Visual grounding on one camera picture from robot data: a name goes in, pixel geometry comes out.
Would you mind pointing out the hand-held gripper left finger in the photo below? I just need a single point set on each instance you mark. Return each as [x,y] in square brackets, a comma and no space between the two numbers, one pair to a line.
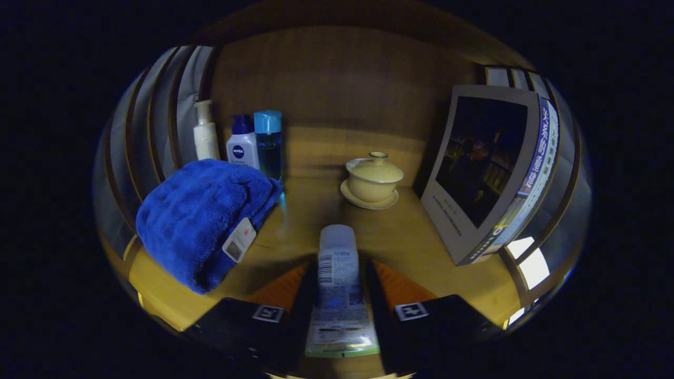
[301,321]

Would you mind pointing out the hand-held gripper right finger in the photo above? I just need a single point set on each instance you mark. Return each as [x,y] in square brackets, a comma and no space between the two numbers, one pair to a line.
[382,321]

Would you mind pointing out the white squeeze tube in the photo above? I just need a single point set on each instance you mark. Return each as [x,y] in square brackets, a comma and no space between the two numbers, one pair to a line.
[339,273]

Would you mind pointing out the wooden countertop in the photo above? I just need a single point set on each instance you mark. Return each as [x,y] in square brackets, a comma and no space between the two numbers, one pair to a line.
[316,210]

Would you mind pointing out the beige lidded teacup with saucer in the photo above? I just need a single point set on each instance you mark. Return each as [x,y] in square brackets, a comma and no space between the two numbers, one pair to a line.
[374,181]

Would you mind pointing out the folded blue towel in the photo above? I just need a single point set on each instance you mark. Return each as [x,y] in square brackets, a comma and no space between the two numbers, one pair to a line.
[195,221]

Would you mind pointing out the clear blue bottle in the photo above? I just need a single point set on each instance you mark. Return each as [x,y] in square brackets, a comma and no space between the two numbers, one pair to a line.
[268,152]

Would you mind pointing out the blue spine book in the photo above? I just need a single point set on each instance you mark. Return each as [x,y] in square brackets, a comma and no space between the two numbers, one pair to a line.
[474,173]

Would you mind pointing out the white bottle with blue cap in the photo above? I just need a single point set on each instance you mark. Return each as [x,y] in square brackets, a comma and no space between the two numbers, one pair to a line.
[241,152]

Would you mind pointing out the white pump bottle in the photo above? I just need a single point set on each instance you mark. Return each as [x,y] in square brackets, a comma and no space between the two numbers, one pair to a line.
[205,139]

